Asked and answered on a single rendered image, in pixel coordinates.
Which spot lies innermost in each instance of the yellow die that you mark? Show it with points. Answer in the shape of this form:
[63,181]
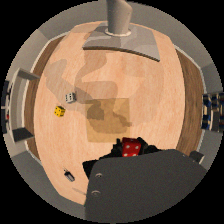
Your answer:
[59,111]

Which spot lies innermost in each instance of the tan square mat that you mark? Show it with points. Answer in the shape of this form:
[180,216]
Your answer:
[107,119]

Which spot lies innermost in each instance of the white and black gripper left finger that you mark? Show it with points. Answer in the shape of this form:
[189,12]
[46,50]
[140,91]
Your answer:
[115,152]

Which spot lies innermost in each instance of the white die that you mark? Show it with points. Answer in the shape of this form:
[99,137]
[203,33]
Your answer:
[70,97]

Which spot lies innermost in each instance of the red die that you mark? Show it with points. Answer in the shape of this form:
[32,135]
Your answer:
[131,146]

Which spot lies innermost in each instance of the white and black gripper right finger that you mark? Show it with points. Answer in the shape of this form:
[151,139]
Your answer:
[145,148]

